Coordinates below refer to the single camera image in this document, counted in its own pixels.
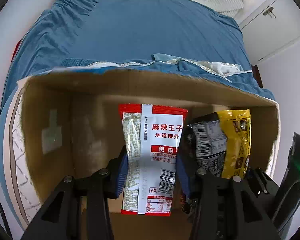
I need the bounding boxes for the brown cardboard box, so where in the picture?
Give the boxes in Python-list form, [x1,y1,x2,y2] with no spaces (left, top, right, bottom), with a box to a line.
[21,69,279,239]

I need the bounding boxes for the white door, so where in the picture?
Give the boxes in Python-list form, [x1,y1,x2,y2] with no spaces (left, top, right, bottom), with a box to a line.
[239,0,300,66]

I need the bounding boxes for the metal door handle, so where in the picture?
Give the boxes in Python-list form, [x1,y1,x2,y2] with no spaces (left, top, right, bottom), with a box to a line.
[263,7,276,19]

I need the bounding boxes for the floral white quilt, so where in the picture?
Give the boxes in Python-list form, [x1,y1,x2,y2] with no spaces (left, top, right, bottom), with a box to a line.
[2,88,41,230]

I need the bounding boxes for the red white spicy strip packet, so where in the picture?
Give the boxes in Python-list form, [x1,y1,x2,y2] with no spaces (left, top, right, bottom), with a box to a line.
[119,103,188,216]

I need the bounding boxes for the blue bed sheet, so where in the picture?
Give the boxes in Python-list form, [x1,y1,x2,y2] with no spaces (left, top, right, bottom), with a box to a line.
[0,0,278,224]

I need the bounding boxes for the black yellow snack bag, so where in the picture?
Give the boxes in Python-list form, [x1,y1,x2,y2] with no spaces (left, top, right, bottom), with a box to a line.
[185,109,251,179]

